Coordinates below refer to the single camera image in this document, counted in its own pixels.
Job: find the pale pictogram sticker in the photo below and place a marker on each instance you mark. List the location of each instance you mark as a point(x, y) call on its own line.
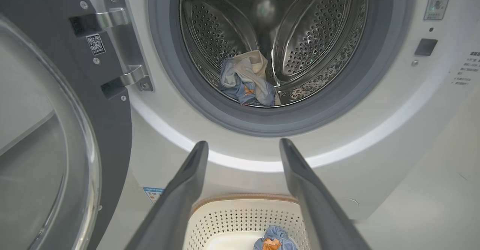
point(438, 0)

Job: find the blue energy label sticker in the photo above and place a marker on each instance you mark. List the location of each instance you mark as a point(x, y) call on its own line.
point(153, 195)

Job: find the round black glass washer door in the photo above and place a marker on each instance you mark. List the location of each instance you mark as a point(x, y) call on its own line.
point(112, 137)

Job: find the cream perforated laundry basket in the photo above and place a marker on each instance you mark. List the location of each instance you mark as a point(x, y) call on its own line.
point(243, 220)

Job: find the white front-load washing machine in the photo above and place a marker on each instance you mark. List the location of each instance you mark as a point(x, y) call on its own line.
point(375, 148)

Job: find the small QR code sticker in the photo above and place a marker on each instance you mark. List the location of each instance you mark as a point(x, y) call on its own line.
point(96, 44)

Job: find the perforated steel washer drum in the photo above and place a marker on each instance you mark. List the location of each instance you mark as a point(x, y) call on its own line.
point(318, 36)

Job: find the black door lock socket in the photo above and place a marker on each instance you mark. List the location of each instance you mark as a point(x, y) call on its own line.
point(426, 47)

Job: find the grey rubber door seal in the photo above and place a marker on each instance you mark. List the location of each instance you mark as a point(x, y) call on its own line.
point(225, 118)

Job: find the blue bear print garment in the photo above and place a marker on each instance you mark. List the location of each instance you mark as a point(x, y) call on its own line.
point(277, 235)
point(243, 81)

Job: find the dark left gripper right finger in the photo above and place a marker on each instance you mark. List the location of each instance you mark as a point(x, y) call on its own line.
point(315, 205)

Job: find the metal door hinge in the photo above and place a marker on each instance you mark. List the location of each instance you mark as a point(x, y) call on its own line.
point(125, 39)

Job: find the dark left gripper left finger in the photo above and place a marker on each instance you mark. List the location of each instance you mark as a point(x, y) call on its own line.
point(176, 205)

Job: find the printed text label on washer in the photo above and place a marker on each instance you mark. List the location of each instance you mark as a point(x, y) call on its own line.
point(467, 70)

